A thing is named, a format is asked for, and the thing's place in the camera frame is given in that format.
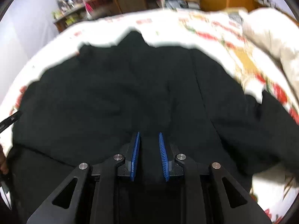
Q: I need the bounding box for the black large garment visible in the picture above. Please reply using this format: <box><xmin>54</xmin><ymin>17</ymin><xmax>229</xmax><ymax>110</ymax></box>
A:
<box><xmin>7</xmin><ymin>31</ymin><xmax>298</xmax><ymax>223</ymax></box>

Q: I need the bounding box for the pile of clothes on floor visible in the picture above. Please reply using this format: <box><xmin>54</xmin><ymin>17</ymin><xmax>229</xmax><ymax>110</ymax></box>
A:
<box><xmin>165</xmin><ymin>0</ymin><xmax>200</xmax><ymax>10</ymax></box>

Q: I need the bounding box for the person's left hand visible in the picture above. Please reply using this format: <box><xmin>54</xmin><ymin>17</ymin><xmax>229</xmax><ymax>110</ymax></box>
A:
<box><xmin>0</xmin><ymin>145</ymin><xmax>9</xmax><ymax>175</ymax></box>

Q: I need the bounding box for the white floral rose bedspread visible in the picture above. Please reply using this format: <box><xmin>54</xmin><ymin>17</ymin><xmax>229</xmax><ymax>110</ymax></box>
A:
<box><xmin>1</xmin><ymin>10</ymin><xmax>298</xmax><ymax>223</ymax></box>

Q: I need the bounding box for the wooden low shelf unit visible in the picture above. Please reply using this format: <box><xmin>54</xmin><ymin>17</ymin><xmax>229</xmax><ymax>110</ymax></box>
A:
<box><xmin>53</xmin><ymin>4</ymin><xmax>88</xmax><ymax>33</ymax></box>

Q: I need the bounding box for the white quilted duvet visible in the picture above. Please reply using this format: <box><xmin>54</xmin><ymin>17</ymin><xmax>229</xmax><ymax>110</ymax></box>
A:
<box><xmin>242</xmin><ymin>8</ymin><xmax>298</xmax><ymax>90</ymax></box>

